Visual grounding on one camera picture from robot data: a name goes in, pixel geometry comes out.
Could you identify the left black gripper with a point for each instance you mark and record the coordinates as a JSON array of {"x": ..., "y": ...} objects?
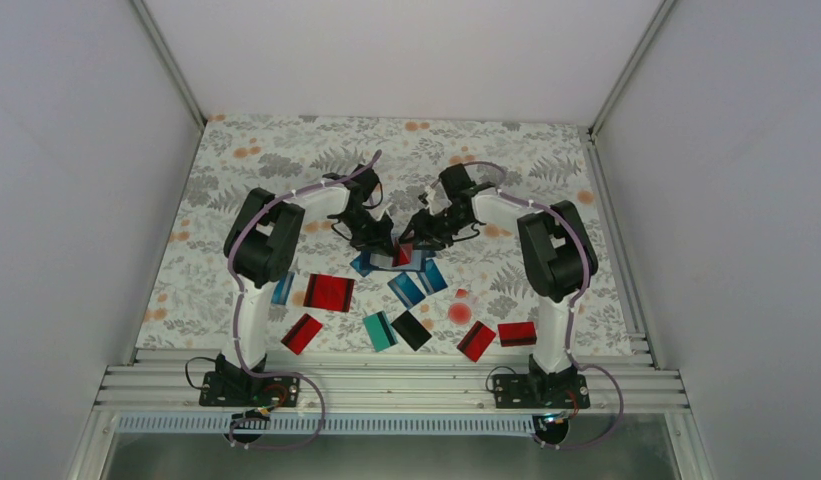
[{"x": 378, "y": 240}]

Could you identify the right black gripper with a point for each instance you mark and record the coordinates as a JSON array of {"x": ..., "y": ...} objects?
[{"x": 424, "y": 231}]

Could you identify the dark blue card holder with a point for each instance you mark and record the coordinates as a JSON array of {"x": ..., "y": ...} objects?
[{"x": 384, "y": 263}]

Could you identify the red card black stripe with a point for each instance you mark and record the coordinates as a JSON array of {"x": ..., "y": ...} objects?
[{"x": 403, "y": 255}]

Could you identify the teal card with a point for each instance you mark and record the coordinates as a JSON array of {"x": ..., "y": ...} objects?
[{"x": 380, "y": 331}]

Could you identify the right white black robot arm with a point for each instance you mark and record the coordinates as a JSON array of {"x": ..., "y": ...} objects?
[{"x": 558, "y": 256}]

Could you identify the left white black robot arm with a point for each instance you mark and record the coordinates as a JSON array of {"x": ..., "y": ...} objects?
[{"x": 262, "y": 243}]

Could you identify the blue card top centre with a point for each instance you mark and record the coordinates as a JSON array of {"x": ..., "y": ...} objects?
[{"x": 361, "y": 265}]

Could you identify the blue card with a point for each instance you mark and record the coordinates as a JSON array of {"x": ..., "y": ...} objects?
[
  {"x": 361, "y": 265},
  {"x": 281, "y": 291},
  {"x": 431, "y": 278},
  {"x": 406, "y": 290}
]

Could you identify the blue card centre right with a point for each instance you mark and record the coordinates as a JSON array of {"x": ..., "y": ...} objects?
[{"x": 431, "y": 278}]

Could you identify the red card overlapping stack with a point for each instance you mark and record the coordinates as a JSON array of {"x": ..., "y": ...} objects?
[{"x": 338, "y": 294}]

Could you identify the red card upper stack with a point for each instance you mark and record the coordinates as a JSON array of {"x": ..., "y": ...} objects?
[{"x": 314, "y": 297}]

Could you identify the white card red circle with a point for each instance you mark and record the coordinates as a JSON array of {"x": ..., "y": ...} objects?
[{"x": 460, "y": 310}]

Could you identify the blue card far left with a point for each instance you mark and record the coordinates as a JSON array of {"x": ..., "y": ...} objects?
[{"x": 281, "y": 291}]

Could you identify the floral patterned table mat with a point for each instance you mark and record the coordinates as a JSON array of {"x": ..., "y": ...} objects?
[{"x": 190, "y": 306}]

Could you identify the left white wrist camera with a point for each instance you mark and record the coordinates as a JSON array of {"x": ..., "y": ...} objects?
[{"x": 385, "y": 219}]

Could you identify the aluminium front rail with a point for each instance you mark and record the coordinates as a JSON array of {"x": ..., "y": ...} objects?
[{"x": 430, "y": 389}]

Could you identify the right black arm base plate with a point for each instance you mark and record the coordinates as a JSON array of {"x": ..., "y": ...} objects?
[{"x": 522, "y": 391}]

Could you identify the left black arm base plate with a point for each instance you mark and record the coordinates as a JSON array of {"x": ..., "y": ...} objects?
[{"x": 220, "y": 390}]

